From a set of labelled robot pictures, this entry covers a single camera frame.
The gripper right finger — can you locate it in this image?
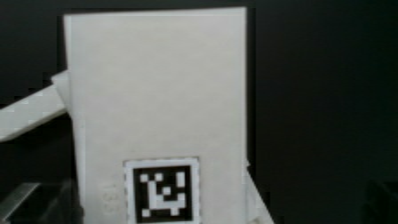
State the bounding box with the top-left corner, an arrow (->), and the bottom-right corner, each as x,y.
362,181 -> 398,224

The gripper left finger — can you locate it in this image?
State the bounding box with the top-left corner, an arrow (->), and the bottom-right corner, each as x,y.
0,181 -> 74,224

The white cabinet top block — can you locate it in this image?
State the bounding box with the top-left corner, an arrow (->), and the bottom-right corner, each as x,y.
63,7 -> 273,224

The white U-shaped obstacle frame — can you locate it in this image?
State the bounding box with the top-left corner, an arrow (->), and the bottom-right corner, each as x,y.
0,71 -> 69,142

